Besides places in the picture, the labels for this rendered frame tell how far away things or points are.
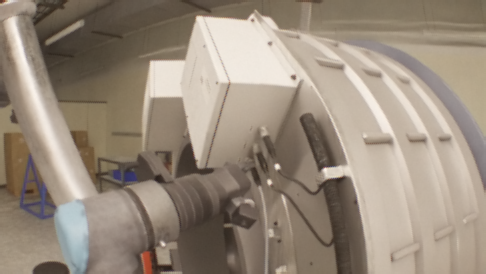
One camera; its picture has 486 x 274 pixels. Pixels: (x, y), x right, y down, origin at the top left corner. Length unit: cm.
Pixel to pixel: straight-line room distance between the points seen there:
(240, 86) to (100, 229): 28
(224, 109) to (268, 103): 7
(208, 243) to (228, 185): 94
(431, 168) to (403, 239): 16
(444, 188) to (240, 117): 39
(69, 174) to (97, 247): 17
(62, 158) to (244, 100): 30
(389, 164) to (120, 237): 38
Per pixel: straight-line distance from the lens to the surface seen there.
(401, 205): 47
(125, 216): 38
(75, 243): 36
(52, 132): 50
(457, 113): 79
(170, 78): 111
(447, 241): 58
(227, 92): 47
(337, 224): 39
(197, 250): 140
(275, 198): 58
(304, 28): 79
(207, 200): 45
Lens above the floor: 159
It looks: 2 degrees down
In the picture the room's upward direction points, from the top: 1 degrees clockwise
